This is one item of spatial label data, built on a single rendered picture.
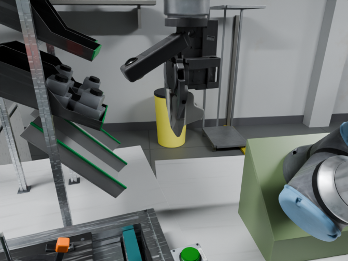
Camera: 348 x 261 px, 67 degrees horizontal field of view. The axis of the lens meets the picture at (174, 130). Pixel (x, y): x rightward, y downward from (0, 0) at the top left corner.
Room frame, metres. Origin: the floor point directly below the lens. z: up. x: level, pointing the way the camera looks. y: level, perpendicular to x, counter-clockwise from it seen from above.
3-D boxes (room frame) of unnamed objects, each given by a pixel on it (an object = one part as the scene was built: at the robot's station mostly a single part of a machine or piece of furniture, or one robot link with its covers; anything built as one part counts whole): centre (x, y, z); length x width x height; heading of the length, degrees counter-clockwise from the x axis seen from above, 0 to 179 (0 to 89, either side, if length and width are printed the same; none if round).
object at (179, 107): (0.45, -0.01, 1.31); 0.05 x 0.02 x 0.09; 18
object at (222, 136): (2.96, -0.62, 0.77); 0.59 x 0.46 x 1.53; 7
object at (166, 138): (2.98, 0.03, 0.32); 0.41 x 0.40 x 0.64; 7
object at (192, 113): (0.46, -0.03, 1.27); 0.06 x 0.03 x 0.09; 108
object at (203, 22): (0.48, -0.03, 1.37); 0.09 x 0.08 x 0.12; 108
